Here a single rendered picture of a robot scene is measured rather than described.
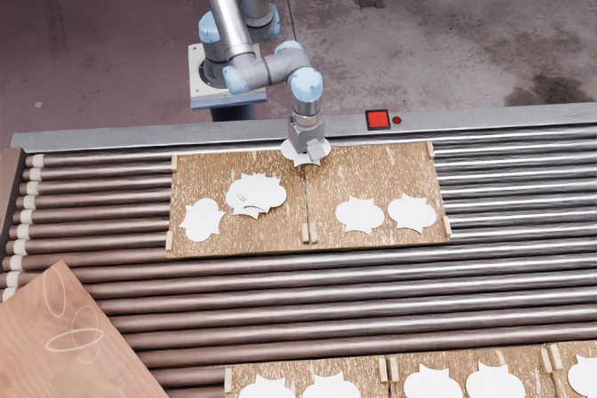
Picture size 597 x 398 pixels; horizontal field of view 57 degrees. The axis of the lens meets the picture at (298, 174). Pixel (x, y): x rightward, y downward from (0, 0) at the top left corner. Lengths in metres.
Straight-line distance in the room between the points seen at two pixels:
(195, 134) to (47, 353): 0.79
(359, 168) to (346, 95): 1.41
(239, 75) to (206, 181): 0.45
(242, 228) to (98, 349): 0.50
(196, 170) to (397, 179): 0.63
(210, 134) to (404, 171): 0.64
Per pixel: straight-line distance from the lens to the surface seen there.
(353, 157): 1.74
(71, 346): 1.50
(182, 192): 1.71
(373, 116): 1.85
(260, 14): 1.82
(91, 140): 1.92
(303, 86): 1.32
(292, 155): 1.56
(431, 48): 3.42
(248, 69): 1.39
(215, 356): 1.53
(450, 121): 1.91
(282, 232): 1.61
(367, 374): 1.49
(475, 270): 1.66
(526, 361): 1.60
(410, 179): 1.73
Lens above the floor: 2.39
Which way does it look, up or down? 59 degrees down
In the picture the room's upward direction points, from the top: straight up
